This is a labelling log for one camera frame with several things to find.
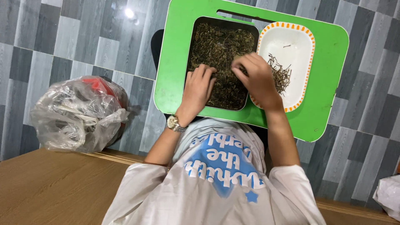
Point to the person's right hand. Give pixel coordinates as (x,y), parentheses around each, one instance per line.
(261,84)

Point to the person's left hand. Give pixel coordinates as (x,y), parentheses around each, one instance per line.
(195,93)

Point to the pile of dried herb stems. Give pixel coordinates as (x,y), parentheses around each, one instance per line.
(281,75)

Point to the silver wristwatch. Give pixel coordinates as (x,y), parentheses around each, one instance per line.
(174,123)

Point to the single dried herb stem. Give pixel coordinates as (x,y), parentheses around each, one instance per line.
(287,46)

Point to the rectangular metal tray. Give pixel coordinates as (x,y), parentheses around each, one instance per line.
(191,40)

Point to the heap of dried herb leaves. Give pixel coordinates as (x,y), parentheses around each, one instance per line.
(218,43)

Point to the white plate with orange rim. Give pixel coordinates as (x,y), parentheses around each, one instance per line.
(290,36)

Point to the green lap table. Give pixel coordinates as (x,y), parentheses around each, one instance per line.
(328,78)

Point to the white printed t-shirt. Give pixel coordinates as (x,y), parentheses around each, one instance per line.
(218,190)

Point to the clear plastic bag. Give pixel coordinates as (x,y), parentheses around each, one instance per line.
(72,125)

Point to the white plastic bag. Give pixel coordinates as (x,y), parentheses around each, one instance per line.
(389,195)

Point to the wooden bed frame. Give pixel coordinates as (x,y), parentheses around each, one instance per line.
(47,187)

